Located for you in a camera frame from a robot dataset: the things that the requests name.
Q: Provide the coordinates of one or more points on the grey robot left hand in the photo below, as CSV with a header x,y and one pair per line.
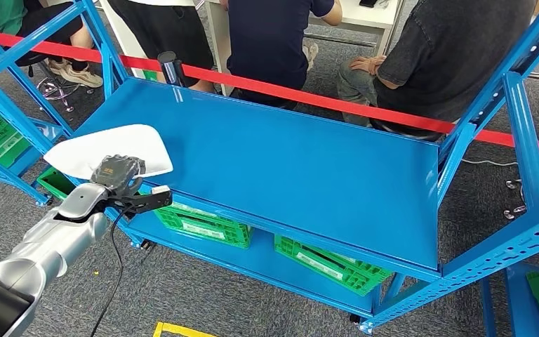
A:
x,y
118,173

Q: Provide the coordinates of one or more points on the white curved plastic part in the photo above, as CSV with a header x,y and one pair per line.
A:
x,y
111,142

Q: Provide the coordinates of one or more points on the blue metal shelf rack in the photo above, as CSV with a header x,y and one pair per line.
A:
x,y
518,302
274,163
23,82

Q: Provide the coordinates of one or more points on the chrome base office chair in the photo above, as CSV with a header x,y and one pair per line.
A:
x,y
510,214
53,90

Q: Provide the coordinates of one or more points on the person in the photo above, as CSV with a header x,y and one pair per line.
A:
x,y
265,42
446,56
76,39
167,28

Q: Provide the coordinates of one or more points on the white desk panel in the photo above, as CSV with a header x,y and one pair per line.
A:
x,y
120,32

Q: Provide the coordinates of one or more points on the yellow floor tape square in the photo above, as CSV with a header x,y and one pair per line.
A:
x,y
181,329

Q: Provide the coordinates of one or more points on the red barrier tape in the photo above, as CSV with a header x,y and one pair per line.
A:
x,y
297,97

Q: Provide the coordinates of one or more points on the black phone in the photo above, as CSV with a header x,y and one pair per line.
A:
x,y
367,2

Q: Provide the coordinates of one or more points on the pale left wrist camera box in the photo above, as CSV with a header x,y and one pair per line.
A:
x,y
158,199

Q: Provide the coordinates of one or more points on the black barrier post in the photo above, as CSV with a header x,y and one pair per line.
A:
x,y
169,67

